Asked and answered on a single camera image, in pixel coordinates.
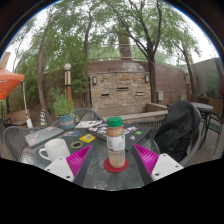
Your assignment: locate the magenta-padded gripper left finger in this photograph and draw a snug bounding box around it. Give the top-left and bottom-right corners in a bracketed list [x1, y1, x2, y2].
[43, 144, 97, 188]

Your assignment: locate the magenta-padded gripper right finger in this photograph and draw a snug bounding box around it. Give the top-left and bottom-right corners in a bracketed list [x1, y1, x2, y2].
[131, 143, 185, 187]

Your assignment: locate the green-capped brown drink bottle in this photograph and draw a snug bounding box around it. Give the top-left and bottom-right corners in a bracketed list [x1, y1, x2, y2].
[105, 116, 127, 169]

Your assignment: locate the white ceramic mug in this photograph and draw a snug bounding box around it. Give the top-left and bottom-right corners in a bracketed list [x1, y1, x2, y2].
[38, 138, 72, 163]

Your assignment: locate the colourful sticker sheet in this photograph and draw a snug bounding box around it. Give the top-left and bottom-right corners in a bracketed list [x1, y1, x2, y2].
[63, 130, 81, 137]

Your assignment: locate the yellow card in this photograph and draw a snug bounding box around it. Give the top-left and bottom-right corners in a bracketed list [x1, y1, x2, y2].
[79, 133, 97, 144]

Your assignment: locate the black laptop with stickers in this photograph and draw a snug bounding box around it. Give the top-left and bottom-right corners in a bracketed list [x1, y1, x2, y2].
[88, 123, 154, 152]

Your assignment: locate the flat round red coaster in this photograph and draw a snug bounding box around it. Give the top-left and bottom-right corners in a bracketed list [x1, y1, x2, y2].
[102, 157, 130, 174]

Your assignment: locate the grey laptop with stickers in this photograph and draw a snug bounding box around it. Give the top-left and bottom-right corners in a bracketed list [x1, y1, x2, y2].
[24, 125, 65, 149]

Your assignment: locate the black jacket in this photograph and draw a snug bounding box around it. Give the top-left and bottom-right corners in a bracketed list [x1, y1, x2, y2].
[153, 100, 201, 164]

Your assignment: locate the grey patio chair under jacket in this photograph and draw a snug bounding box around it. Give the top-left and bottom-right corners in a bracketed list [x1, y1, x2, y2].
[165, 102, 205, 168]

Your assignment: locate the white printed paper booklet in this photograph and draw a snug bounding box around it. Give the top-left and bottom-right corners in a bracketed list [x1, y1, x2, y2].
[74, 119, 104, 130]

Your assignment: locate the blue yellow striped cone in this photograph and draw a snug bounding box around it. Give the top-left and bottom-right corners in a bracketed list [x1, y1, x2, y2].
[39, 108, 48, 127]

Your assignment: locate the green plant in blue pot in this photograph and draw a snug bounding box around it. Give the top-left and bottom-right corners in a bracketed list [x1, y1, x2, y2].
[51, 93, 77, 131]

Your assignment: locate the black metal patio chair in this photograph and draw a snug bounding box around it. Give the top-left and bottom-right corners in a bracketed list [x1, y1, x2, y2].
[201, 111, 224, 156]

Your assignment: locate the round grey patio table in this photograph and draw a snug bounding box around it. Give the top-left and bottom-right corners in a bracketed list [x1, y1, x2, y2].
[191, 102, 215, 135]

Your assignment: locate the tall tree, dark forked trunk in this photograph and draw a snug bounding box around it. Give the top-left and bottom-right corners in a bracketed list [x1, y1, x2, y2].
[103, 0, 204, 105]

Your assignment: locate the tall tree, leaning pale trunk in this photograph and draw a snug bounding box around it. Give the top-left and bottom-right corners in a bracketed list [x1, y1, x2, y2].
[13, 0, 111, 127]

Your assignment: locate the orange patio umbrella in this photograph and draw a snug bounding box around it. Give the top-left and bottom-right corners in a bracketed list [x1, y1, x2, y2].
[0, 65, 34, 130]

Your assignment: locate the small dark ring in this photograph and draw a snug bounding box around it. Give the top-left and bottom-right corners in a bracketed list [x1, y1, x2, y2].
[70, 140, 84, 150]

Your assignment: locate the grey wall utility box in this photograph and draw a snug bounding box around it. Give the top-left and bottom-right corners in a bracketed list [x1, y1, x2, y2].
[156, 90, 165, 102]

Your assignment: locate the wooden lamp post, white globe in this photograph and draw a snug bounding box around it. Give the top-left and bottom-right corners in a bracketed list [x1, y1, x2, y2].
[63, 63, 74, 108]

